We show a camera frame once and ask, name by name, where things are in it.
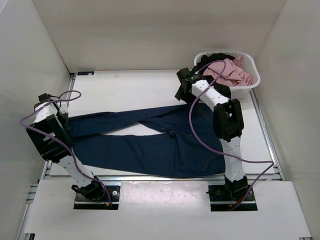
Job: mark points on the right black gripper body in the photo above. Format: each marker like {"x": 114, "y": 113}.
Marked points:
{"x": 187, "y": 96}

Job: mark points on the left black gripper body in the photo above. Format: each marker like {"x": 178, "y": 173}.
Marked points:
{"x": 63, "y": 117}

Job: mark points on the dark blue denim jeans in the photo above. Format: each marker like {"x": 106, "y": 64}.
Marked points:
{"x": 171, "y": 141}

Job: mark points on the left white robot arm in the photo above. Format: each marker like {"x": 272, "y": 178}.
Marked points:
{"x": 48, "y": 128}

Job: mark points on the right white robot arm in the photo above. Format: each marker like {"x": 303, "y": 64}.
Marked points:
{"x": 228, "y": 125}

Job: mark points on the black trousers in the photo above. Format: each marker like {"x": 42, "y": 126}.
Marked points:
{"x": 205, "y": 61}

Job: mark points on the pink garment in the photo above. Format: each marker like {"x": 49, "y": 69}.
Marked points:
{"x": 233, "y": 74}

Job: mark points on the dark label sticker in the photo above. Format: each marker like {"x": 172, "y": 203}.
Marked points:
{"x": 85, "y": 73}

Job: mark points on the white plastic laundry basket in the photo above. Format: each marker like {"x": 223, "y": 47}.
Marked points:
{"x": 248, "y": 66}

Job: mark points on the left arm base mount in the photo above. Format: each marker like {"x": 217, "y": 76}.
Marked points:
{"x": 99, "y": 202}

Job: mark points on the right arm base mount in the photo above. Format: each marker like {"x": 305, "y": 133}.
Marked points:
{"x": 221, "y": 200}

